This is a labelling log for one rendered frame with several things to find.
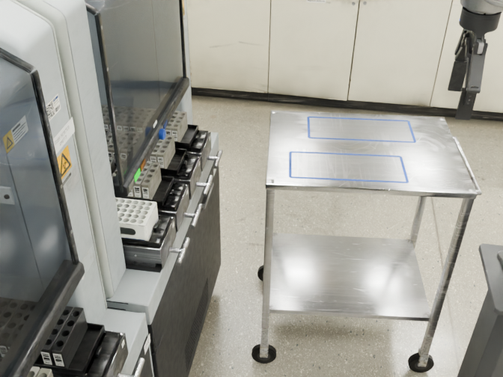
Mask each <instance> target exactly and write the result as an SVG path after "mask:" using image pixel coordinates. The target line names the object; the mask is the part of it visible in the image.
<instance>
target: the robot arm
mask: <svg viewBox="0 0 503 377"><path fill-rule="evenodd" d="M460 3H461V5H462V6H463V7H462V11H461V14H460V21H459V24H460V26H461V27H462V28H463V31H462V34H461V36H460V39H459V42H458V44H457V48H456V49H455V52H454V55H456V56H455V58H454V60H455V62H454V65H453V68H452V71H451V77H450V81H449V85H448V91H459V92H461V95H460V100H459V103H458V106H457V112H456V116H455V119H458V120H470V118H471V115H472V110H473V107H474V104H475V99H476V96H477V94H479V93H480V92H481V82H482V77H483V71H484V62H485V57H486V53H487V47H488V43H486V41H487V40H486V39H484V38H485V34H486V33H488V32H492V31H495V30H496V29H497V28H498V25H499V20H500V16H501V14H502V11H503V0H460ZM465 76H466V81H465V87H464V88H463V82H464V78H465ZM497 259H498V260H499V262H500V263H501V265H502V269H503V251H499V252H498V254H497Z"/></svg>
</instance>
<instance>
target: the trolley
mask: <svg viewBox="0 0 503 377"><path fill-rule="evenodd" d="M275 190H289V191H321V192H337V193H354V194H387V195H403V196H419V197H418V203H417V207H416V210H415V216H414V220H413V223H412V229H411V233H410V237H409V239H384V238H368V237H353V236H323V235H307V234H292V233H273V220H274V204H275ZM481 194H482V192H481V189H480V187H479V185H478V182H477V180H476V179H475V175H474V174H473V172H472V169H471V167H470V165H469V162H468V160H467V158H466V155H465V153H464V152H463V148H462V147H461V145H460V142H459V140H458V138H457V136H452V134H451V131H450V129H449V128H448V124H447V123H446V121H445V118H444V117H421V116H402V115H383V114H347V113H328V112H309V111H273V110H272V111H271V112H270V124H269V145H268V156H267V167H266V217H265V239H264V261H263V265H262V266H261V267H260V268H259V269H258V271H257V276H258V277H259V279H260V280H262V281H263V302H262V324H261V339H260V344H257V345H256V346H254V347H253V349H252V352H251V356H252V357H253V359H254V360H255V361H257V362H258V363H262V364H268V363H270V362H272V361H274V360H275V358H276V350H275V348H274V347H273V346H271V345H270V344H269V339H268V333H269V313H285V314H299V315H313V316H339V317H354V318H368V319H395V320H409V321H422V322H428V323H427V328H426V331H425V334H424V339H423V342H422V345H421V348H420V347H419V348H418V353H415V354H413V355H411V356H410V357H409V359H408V365H409V368H410V369H411V370H412V371H415V372H417V373H424V372H427V371H429V370H431V369H432V368H433V366H434V362H433V357H432V356H431V355H429V351H430V347H431V344H432V341H433V337H434V334H435V331H436V326H437V324H438V321H439V317H440V313H441V311H442V306H443V304H444V300H445V297H446V293H447V291H448V286H449V283H450V280H451V276H452V273H453V270H454V266H455V263H456V261H457V256H458V253H459V250H460V246H461V243H462V240H463V236H464V233H465V230H466V225H467V223H468V220H469V216H470V213H471V210H472V205H473V203H474V200H475V199H476V197H477V195H481ZM427 197H452V198H463V201H462V204H461V207H460V211H459V215H458V217H457V223H456V225H455V228H454V233H453V236H452V239H451V244H450V246H449V249H448V254H447V257H446V260H445V264H444V268H443V270H442V275H441V278H440V282H439V286H438V289H437V292H436V297H435V299H434V303H433V307H432V310H431V312H430V308H429V305H428V302H427V296H426V293H425V290H424V285H423V282H422V279H421V273H420V270H419V267H418V261H417V258H416V255H415V245H416V242H417V238H418V232H419V229H420V226H421V220H422V216H423V213H424V207H425V203H426V200H427Z"/></svg>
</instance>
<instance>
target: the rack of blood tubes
mask: <svg viewBox="0 0 503 377"><path fill-rule="evenodd" d="M115 200H116V206H117V211H118V220H119V225H120V230H121V237H124V238H130V239H142V240H145V241H149V239H150V238H149V237H150V236H151V235H152V233H153V227H154V225H155V224H157V221H158V220H159V218H158V210H157V203H156V202H153V201H146V200H133V199H126V198H119V197H116V198H115ZM157 219H158V220H157Z"/></svg>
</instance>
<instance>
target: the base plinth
mask: <svg viewBox="0 0 503 377"><path fill-rule="evenodd" d="M191 91H192V95H194V96H211V97H221V98H230V99H247V100H256V101H265V102H268V100H269V102H281V103H290V104H300V105H316V106H325V107H335V108H352V109H361V110H370V111H387V112H397V113H406V114H423V115H432V116H441V117H455V116H456V112H457V108H440V107H431V106H421V105H403V104H394V103H384V102H366V101H356V100H348V99H347V101H346V100H337V99H323V98H315V97H306V96H292V95H284V94H269V93H258V92H249V91H231V90H222V89H212V88H194V87H192V86H191ZM470 119H476V120H494V121H503V113H501V112H491V111H475V110H472V115H471V118H470Z"/></svg>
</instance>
